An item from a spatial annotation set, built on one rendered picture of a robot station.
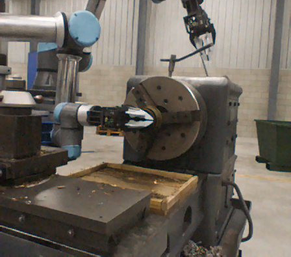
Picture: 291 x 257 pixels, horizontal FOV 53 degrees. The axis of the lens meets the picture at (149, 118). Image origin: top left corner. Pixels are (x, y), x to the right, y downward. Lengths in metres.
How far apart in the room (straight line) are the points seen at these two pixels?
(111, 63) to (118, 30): 1.33
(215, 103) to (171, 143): 0.25
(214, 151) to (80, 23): 0.69
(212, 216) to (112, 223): 0.85
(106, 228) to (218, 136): 0.82
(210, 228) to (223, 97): 0.53
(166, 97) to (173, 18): 10.72
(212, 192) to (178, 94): 0.43
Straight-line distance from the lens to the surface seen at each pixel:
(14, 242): 0.57
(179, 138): 1.08
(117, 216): 0.48
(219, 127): 1.20
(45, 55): 1.45
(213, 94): 1.20
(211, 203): 1.26
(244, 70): 11.09
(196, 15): 1.01
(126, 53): 12.03
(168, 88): 1.09
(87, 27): 1.05
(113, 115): 0.93
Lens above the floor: 1.15
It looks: 4 degrees down
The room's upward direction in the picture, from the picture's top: 3 degrees clockwise
